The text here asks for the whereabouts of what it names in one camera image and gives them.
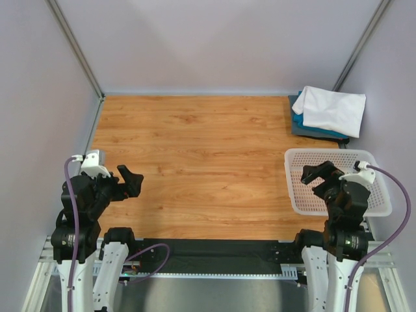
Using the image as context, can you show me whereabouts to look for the white t-shirt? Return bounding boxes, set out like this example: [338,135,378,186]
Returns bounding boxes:
[292,86,367,138]

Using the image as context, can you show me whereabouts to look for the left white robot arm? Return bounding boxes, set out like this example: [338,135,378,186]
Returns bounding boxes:
[51,165,144,311]

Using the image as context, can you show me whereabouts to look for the aluminium corner post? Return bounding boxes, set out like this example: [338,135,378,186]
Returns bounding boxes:
[332,0,394,92]
[45,0,105,98]

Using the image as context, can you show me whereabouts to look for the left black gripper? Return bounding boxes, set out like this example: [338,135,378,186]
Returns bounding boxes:
[86,162,144,216]

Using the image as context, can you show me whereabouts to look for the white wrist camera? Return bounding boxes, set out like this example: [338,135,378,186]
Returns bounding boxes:
[71,149,111,178]
[339,161,376,186]

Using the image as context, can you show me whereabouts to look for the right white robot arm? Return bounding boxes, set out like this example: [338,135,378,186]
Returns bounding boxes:
[292,161,376,311]

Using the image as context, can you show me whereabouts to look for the aluminium frame rail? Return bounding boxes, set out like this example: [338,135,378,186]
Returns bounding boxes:
[38,236,396,268]

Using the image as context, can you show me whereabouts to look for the left aluminium corner post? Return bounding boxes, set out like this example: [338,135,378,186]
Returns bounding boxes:
[45,0,105,98]

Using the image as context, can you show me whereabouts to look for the grey slotted cable duct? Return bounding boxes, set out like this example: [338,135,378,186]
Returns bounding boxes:
[92,263,308,280]

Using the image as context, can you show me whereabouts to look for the folded black red t-shirt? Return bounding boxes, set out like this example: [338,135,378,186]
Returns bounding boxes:
[313,137,350,145]

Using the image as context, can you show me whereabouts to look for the white plastic basket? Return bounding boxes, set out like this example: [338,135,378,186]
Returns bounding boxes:
[284,148,393,218]

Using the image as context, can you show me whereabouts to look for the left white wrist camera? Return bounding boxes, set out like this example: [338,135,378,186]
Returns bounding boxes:
[71,149,111,178]

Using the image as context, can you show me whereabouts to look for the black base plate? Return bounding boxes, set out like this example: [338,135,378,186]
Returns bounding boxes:
[129,239,303,275]

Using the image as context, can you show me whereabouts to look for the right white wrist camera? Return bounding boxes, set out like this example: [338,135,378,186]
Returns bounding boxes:
[339,161,376,186]

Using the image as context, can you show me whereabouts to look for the right aluminium corner post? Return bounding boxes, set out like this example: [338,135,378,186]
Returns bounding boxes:
[332,0,394,92]

